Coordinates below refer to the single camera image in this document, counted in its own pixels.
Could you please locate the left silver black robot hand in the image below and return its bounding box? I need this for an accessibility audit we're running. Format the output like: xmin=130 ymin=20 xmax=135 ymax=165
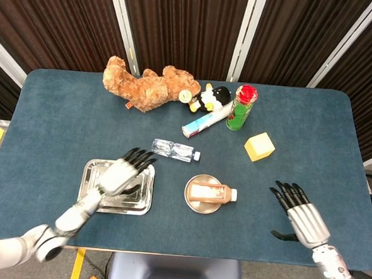
xmin=97 ymin=145 xmax=158 ymax=200

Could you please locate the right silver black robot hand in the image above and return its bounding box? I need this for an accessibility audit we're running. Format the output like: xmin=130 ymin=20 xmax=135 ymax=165
xmin=265 ymin=179 xmax=334 ymax=250

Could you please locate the clear plastic water bottle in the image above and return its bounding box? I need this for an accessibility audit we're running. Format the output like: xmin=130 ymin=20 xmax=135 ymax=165
xmin=150 ymin=138 xmax=202 ymax=163

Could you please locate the brown drink bottle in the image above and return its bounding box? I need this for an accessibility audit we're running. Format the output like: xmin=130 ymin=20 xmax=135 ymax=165
xmin=188 ymin=183 xmax=239 ymax=206

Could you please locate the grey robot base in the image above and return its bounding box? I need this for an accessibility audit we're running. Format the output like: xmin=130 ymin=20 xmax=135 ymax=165
xmin=106 ymin=251 xmax=245 ymax=279

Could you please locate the rectangular steel tray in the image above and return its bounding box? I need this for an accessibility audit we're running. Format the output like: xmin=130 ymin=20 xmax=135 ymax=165
xmin=76 ymin=158 xmax=157 ymax=217

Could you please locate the blue felt table cover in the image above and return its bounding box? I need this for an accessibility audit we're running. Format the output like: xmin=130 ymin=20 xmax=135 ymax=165
xmin=0 ymin=66 xmax=372 ymax=271

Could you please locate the round metal plate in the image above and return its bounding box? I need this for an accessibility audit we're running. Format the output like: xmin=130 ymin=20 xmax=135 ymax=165
xmin=183 ymin=172 xmax=228 ymax=215

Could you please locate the brown teddy bear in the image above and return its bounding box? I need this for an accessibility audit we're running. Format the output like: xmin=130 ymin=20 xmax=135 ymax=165
xmin=100 ymin=55 xmax=204 ymax=117

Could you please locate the yellow foam cube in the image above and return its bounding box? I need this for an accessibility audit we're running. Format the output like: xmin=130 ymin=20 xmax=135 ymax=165
xmin=243 ymin=131 xmax=277 ymax=164

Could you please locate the white blue tube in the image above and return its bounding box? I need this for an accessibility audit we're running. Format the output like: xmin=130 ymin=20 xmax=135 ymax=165
xmin=180 ymin=100 xmax=235 ymax=141

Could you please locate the green chips can red lid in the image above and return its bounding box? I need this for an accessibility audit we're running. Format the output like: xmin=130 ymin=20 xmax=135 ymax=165
xmin=225 ymin=83 xmax=259 ymax=133

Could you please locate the black white penguin plush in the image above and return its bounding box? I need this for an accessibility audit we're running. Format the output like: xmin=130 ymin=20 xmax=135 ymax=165
xmin=187 ymin=81 xmax=233 ymax=115

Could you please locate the white screen frame post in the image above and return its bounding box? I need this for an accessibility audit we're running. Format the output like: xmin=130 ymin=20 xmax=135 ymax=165
xmin=226 ymin=0 xmax=262 ymax=85
xmin=306 ymin=0 xmax=372 ymax=92
xmin=0 ymin=32 xmax=31 ymax=89
xmin=102 ymin=0 xmax=145 ymax=76

